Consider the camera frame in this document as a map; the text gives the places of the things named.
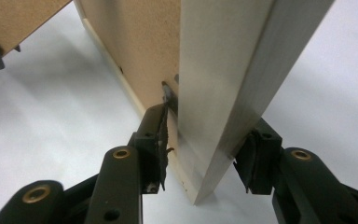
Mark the wooden photo frame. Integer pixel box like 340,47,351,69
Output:
0,0,337,206

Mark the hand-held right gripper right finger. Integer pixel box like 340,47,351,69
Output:
233,118,283,195

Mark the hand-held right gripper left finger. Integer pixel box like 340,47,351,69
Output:
129,103,175,194

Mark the white table mat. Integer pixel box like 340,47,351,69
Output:
0,0,358,224

